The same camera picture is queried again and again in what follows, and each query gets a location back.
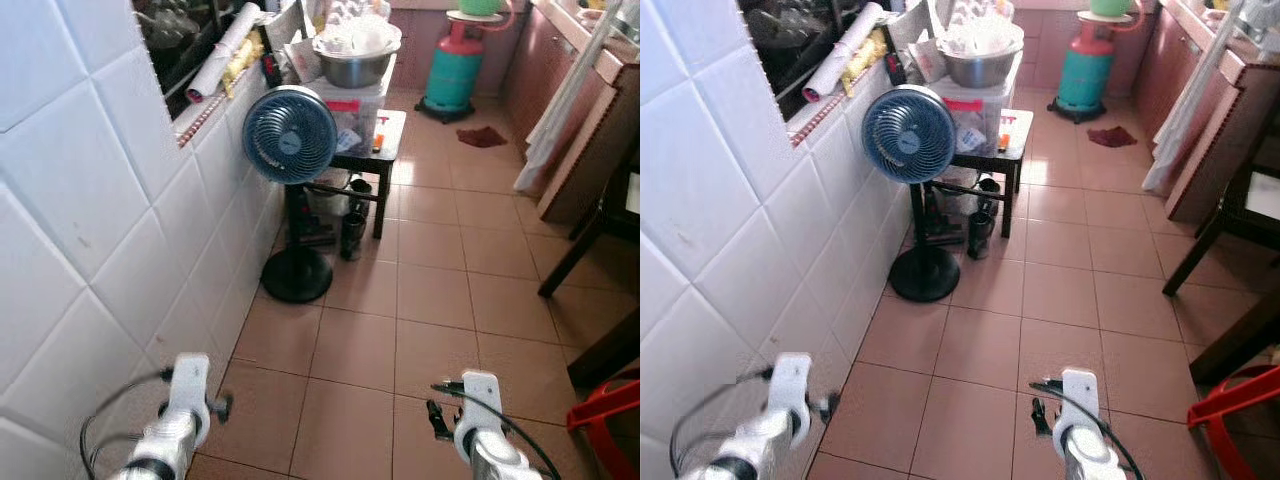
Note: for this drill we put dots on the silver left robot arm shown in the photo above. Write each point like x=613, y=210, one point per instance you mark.
x=160, y=445
x=755, y=445

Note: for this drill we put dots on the red plastic stool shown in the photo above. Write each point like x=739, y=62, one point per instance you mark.
x=1235, y=390
x=600, y=405

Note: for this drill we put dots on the black bottle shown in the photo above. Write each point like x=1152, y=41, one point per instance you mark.
x=353, y=235
x=980, y=235

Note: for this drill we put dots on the small orange object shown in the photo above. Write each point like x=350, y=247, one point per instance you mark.
x=1003, y=140
x=378, y=142

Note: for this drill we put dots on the small dark side table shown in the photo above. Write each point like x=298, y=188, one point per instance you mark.
x=1020, y=135
x=395, y=135

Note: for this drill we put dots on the blue standing fan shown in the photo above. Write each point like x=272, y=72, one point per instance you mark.
x=290, y=135
x=910, y=135

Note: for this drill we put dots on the dark red rag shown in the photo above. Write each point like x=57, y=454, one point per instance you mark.
x=482, y=137
x=1112, y=137

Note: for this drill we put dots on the clear storage box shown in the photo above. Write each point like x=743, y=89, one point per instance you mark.
x=980, y=125
x=355, y=125

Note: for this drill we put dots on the white hanging cloth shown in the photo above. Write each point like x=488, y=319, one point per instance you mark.
x=555, y=130
x=1180, y=130

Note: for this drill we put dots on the brown kitchen cabinet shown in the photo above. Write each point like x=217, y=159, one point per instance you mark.
x=590, y=140
x=1215, y=140

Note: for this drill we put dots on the yellow food packages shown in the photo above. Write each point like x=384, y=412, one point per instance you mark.
x=243, y=62
x=872, y=55

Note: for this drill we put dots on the teal gas cylinder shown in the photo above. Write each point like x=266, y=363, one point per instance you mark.
x=455, y=70
x=1085, y=70

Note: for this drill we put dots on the large steel mixing bowl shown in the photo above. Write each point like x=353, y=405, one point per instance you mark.
x=982, y=70
x=355, y=70

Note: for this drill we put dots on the white paper roll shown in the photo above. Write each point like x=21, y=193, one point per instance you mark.
x=225, y=50
x=845, y=50

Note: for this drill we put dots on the clear plastic bags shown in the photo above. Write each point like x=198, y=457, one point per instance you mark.
x=985, y=30
x=360, y=30

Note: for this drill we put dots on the green plastic bowl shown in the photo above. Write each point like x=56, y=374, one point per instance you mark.
x=1110, y=6
x=480, y=6

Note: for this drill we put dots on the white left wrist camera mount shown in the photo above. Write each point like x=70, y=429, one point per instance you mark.
x=190, y=375
x=793, y=375

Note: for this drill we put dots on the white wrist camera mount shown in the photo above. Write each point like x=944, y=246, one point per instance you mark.
x=480, y=395
x=1080, y=395
x=793, y=375
x=190, y=375

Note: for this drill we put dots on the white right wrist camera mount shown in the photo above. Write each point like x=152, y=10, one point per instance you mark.
x=1080, y=395
x=480, y=395

